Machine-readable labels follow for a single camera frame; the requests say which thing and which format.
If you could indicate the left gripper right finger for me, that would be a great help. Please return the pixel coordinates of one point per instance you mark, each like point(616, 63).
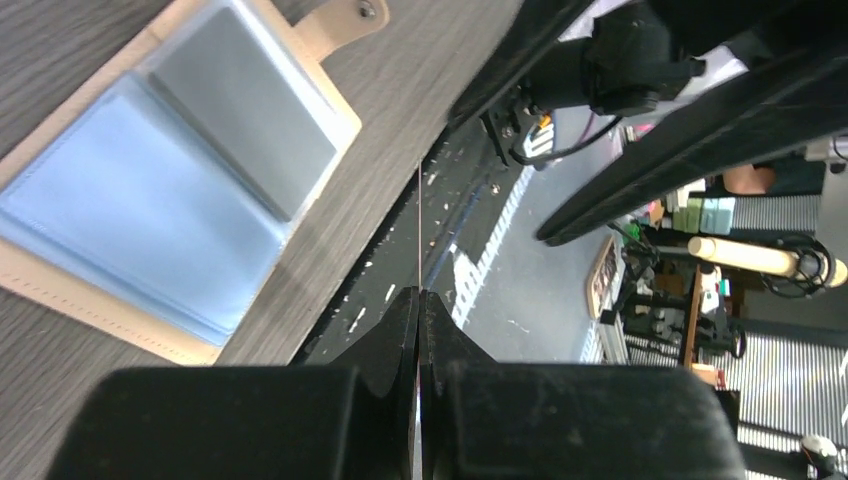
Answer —
point(485, 419)

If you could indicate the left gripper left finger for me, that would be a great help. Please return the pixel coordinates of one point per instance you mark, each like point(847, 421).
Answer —
point(351, 418)

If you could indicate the black credit card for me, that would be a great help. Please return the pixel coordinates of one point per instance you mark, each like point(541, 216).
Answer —
point(419, 215)

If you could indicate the beige card holder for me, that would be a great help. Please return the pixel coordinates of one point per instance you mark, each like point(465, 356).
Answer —
point(156, 201)

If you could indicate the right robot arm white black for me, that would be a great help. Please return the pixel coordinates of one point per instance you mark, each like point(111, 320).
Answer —
point(793, 90)

